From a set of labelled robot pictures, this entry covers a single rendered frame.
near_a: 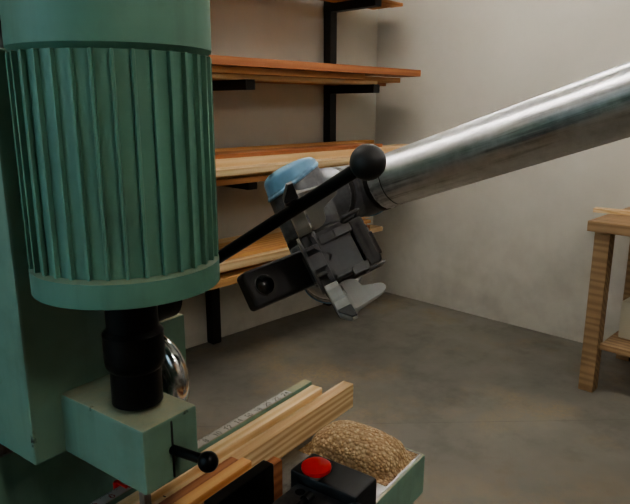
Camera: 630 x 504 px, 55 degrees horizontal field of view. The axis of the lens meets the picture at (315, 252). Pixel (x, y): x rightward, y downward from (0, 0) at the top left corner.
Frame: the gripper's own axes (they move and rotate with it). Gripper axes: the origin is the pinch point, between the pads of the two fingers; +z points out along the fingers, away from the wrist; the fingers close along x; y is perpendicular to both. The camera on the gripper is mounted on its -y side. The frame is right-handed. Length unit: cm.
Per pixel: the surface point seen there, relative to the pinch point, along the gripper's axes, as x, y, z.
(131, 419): 6.8, -23.4, -0.6
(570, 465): 97, 61, -189
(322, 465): 19.1, -8.6, -1.7
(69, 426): 4.5, -31.5, -6.2
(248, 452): 16.9, -18.1, -19.6
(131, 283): -3.3, -15.4, 9.5
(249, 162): -84, 1, -236
